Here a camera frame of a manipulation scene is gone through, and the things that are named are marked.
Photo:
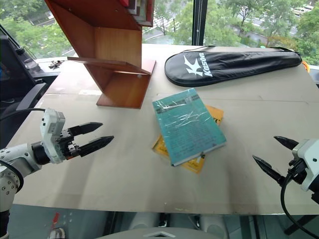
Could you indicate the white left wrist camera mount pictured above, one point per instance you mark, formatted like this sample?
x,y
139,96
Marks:
x,y
51,132

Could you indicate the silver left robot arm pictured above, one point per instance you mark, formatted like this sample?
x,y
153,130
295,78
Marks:
x,y
15,156

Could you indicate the black window mullion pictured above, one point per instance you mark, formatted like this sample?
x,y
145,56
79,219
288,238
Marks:
x,y
199,22

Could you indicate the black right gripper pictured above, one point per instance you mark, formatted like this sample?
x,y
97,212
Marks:
x,y
297,171

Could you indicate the small black spiky object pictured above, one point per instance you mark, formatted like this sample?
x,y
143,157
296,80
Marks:
x,y
54,64

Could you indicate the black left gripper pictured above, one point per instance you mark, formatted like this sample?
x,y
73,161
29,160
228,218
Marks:
x,y
66,145

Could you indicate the black table leg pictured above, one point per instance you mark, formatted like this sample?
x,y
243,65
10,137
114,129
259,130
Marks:
x,y
296,225

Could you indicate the black office chair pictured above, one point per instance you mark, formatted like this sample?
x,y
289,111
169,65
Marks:
x,y
22,99

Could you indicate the yellow paperback book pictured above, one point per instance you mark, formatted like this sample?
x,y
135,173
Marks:
x,y
192,165

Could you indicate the black Kason racket bag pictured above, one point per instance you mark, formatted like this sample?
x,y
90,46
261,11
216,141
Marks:
x,y
224,66

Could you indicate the grey robot torso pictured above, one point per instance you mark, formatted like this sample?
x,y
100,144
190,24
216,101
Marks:
x,y
154,234

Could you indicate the brown wooden bookshelf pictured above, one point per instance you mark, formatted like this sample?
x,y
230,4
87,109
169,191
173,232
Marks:
x,y
114,44

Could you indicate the teal plastic-wrapped book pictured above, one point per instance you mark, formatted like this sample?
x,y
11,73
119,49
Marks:
x,y
188,127

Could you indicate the white parked car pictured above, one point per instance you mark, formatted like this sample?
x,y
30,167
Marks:
x,y
302,10

